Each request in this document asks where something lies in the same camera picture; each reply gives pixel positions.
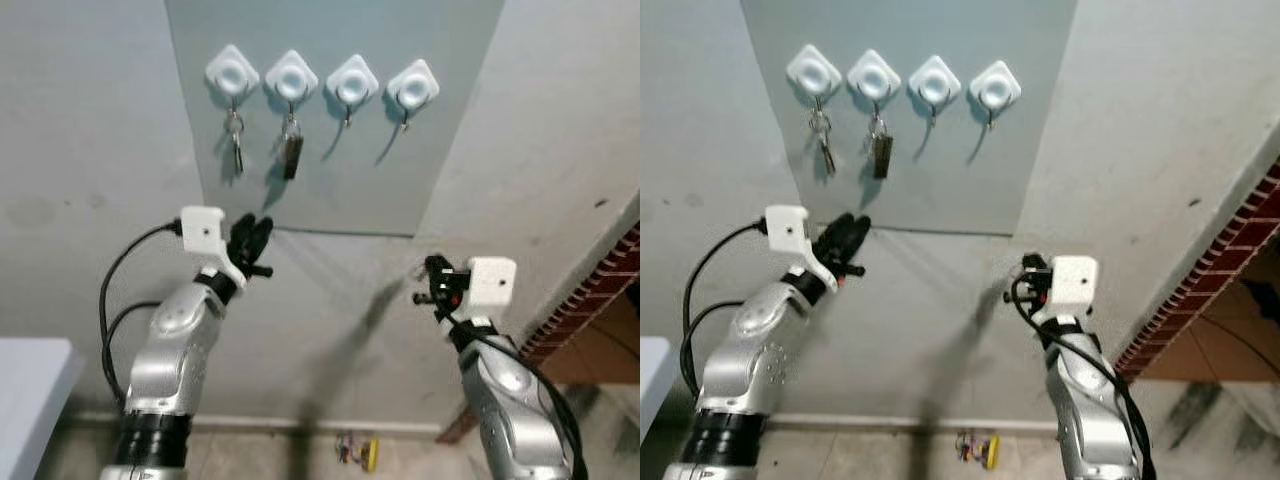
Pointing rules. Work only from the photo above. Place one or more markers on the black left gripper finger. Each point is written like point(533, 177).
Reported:
point(261, 238)
point(833, 232)
point(856, 236)
point(242, 235)

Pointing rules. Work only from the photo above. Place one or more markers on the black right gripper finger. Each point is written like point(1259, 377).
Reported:
point(1018, 295)
point(1033, 263)
point(438, 266)
point(427, 298)

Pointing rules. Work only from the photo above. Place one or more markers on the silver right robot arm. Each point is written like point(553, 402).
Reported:
point(510, 400)
point(1090, 400)

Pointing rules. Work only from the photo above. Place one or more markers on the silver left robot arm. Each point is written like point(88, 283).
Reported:
point(175, 360)
point(750, 370)

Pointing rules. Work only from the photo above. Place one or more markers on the silver key bunch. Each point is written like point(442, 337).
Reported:
point(237, 155)
point(828, 158)

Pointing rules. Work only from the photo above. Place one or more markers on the dark key tag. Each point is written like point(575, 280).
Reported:
point(292, 158)
point(881, 158)

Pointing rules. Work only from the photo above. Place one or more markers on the small yellow toy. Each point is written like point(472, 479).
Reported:
point(369, 455)
point(991, 453)

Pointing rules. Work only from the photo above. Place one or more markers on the white baseboard strip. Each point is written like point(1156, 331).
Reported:
point(900, 422)
point(300, 424)

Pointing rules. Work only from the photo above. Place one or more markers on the white table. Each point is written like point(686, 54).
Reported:
point(30, 400)
point(650, 385)

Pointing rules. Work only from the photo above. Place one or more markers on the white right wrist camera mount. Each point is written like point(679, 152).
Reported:
point(492, 280)
point(1073, 280)

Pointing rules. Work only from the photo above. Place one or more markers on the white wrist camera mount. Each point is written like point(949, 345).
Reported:
point(1073, 280)
point(785, 227)
point(492, 280)
point(200, 228)

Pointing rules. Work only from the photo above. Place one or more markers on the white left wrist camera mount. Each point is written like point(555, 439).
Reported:
point(785, 227)
point(200, 228)

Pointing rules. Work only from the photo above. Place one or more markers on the grey wall board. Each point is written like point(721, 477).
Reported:
point(400, 170)

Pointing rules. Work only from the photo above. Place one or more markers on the red brick wall edge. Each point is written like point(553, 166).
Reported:
point(1200, 290)
point(590, 290)

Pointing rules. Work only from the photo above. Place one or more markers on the white square wall hook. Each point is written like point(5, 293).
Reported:
point(995, 88)
point(874, 77)
point(291, 77)
point(412, 88)
point(232, 72)
point(813, 72)
point(352, 82)
point(934, 82)

